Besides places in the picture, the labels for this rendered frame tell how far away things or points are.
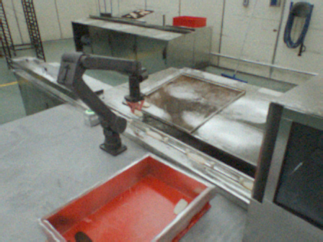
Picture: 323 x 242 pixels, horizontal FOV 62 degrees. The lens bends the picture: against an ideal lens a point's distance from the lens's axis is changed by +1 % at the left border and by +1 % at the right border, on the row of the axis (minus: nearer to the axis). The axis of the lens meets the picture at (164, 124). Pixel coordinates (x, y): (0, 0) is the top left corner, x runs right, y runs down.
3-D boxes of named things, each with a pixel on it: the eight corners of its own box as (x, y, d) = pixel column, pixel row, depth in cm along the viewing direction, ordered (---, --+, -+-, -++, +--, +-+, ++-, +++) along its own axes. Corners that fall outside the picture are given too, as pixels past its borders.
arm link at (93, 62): (60, 65, 99) (83, 70, 94) (60, 50, 97) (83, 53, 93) (126, 70, 137) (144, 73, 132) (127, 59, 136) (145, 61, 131)
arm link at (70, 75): (45, 77, 94) (66, 81, 90) (64, 47, 98) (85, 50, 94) (105, 131, 132) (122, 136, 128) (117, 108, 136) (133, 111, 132)
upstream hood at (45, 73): (12, 66, 250) (10, 57, 246) (32, 63, 261) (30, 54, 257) (80, 106, 170) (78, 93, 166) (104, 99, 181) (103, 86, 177)
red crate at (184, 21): (171, 24, 483) (171, 16, 477) (184, 22, 506) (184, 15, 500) (195, 27, 453) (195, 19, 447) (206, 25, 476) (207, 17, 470)
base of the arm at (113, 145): (99, 148, 132) (114, 156, 126) (96, 133, 129) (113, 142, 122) (112, 140, 138) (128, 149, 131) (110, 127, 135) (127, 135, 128)
